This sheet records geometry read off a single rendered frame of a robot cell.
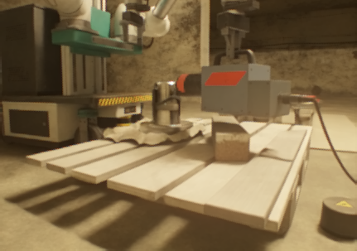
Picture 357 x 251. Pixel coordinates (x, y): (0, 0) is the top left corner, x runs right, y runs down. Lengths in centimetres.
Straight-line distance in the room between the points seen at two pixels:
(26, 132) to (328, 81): 942
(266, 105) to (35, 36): 131
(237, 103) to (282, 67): 933
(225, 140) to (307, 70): 933
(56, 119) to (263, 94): 103
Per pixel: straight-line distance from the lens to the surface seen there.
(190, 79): 105
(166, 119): 118
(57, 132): 145
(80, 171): 77
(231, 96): 88
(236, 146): 82
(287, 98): 84
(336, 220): 78
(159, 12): 181
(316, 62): 1009
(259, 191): 56
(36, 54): 167
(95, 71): 183
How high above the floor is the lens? 38
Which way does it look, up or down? 7 degrees down
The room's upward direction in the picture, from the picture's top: straight up
